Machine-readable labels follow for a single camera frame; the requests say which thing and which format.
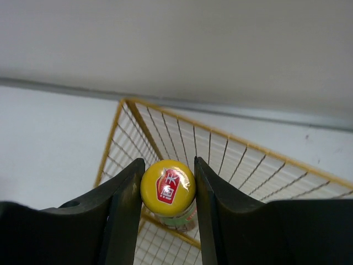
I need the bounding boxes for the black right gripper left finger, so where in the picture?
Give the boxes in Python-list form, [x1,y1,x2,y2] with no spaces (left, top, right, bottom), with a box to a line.
[1,158,145,264]

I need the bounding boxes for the gold wire rack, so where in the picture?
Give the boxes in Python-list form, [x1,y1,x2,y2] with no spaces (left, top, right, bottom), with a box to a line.
[93,97,353,265]

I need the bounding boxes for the yellow cap sauce bottle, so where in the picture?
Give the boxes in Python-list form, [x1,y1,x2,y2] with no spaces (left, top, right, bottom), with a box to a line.
[140,160,197,232]

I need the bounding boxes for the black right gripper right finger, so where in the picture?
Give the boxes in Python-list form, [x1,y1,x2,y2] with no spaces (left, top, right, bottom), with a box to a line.
[194,157,352,264]

